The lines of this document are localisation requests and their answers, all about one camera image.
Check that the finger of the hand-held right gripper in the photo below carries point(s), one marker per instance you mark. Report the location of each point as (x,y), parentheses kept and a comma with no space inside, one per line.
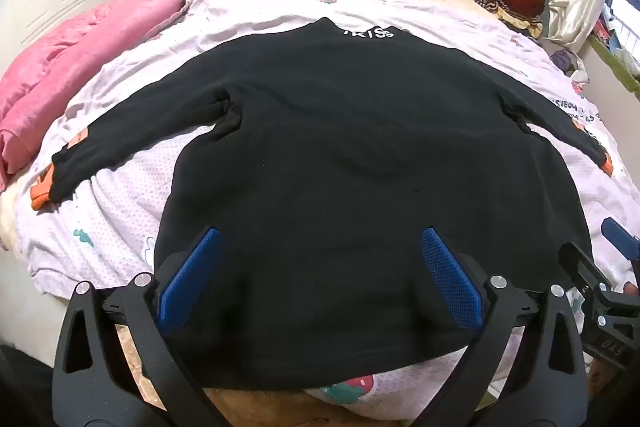
(622,234)
(580,264)

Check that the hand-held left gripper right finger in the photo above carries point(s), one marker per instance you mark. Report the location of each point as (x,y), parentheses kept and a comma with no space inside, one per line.
(450,279)

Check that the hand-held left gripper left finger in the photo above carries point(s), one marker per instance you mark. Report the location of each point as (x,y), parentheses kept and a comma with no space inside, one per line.
(190,279)

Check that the black sweater with orange cuffs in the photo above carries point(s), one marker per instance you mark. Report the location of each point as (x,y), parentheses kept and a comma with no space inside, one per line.
(325,157)

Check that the printed bag of clothes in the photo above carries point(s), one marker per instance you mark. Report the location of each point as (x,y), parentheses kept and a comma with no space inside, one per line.
(565,59)

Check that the pale purple strawberry print sheet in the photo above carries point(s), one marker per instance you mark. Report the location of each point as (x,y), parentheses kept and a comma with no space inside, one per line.
(125,217)

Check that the green windowsill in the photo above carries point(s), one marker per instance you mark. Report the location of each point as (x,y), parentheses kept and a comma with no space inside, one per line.
(612,62)

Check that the colourful cloth heap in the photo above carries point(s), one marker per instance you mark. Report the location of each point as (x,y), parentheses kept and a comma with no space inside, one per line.
(617,27)

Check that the pink fleece blanket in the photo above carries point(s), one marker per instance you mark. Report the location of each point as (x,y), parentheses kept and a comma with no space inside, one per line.
(100,37)

